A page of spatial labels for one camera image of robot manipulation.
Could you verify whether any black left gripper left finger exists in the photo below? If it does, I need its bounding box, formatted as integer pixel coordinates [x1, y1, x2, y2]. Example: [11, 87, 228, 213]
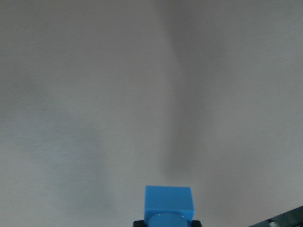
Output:
[133, 220, 145, 227]

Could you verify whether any small blue block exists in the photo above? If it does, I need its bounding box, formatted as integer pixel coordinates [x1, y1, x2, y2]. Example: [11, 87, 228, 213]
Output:
[144, 185, 195, 227]

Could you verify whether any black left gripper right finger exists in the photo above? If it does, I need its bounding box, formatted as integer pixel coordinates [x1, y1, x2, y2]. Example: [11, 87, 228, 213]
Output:
[193, 220, 202, 227]

